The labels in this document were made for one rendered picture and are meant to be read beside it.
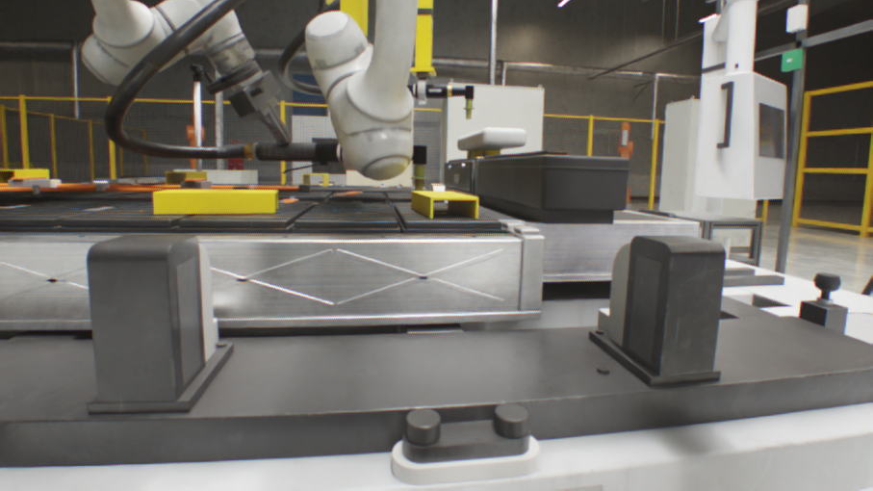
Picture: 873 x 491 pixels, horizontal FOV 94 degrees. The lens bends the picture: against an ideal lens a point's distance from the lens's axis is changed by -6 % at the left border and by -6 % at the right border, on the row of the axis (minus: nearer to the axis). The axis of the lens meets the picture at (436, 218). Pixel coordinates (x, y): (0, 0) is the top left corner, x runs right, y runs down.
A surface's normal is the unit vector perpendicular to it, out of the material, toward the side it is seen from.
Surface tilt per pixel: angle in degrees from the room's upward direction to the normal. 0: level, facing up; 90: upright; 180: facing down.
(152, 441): 90
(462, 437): 0
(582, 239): 90
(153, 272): 90
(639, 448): 0
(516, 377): 0
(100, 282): 90
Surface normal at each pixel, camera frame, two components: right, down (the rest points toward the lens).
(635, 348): -0.99, 0.00
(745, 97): -0.83, 0.04
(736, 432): 0.02, -0.99
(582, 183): 0.15, 0.11
